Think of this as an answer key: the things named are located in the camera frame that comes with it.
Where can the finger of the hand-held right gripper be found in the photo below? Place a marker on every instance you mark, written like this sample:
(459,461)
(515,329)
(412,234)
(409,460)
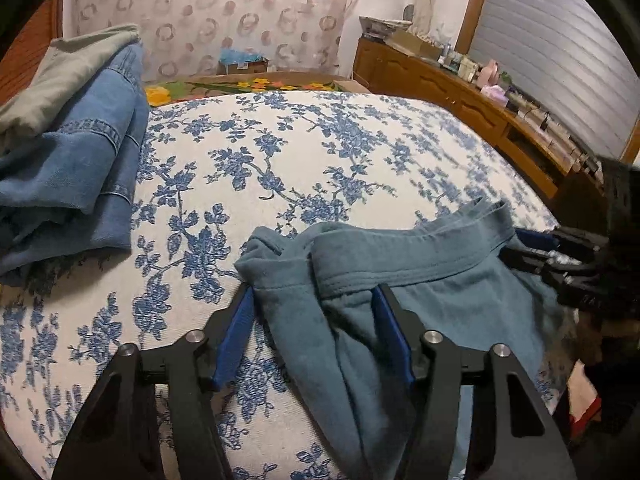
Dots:
(550,240)
(540,265)

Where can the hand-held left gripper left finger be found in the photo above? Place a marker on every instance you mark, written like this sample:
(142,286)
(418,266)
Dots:
(235,340)

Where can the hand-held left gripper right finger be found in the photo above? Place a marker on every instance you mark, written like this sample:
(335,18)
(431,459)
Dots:
(392,340)

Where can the teal pants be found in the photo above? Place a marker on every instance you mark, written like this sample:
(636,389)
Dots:
(450,280)

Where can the pink tissue box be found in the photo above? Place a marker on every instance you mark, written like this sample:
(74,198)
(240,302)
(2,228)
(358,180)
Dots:
(495,95)

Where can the pink bottle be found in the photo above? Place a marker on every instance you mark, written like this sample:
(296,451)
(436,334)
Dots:
(489,74)

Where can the blue floral bedspread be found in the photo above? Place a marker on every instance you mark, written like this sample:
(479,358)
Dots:
(225,160)

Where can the wooden cabinet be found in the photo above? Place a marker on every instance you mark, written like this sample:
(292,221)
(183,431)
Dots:
(425,80)

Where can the grey window shutter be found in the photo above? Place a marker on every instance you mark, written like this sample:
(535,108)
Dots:
(560,35)

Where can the open cardboard box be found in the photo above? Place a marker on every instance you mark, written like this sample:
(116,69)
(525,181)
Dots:
(412,44)

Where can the blue denim jeans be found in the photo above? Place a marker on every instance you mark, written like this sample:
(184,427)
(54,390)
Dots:
(65,170)

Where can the yellow flower blanket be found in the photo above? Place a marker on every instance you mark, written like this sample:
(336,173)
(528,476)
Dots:
(210,87)

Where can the cardboard box with blue cloth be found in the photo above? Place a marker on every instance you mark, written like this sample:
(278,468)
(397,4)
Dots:
(245,64)

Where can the grey-green garment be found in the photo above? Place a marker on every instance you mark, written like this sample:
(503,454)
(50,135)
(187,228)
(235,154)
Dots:
(65,70)

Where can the circle-patterned curtain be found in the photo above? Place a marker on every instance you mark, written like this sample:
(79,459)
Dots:
(225,10)

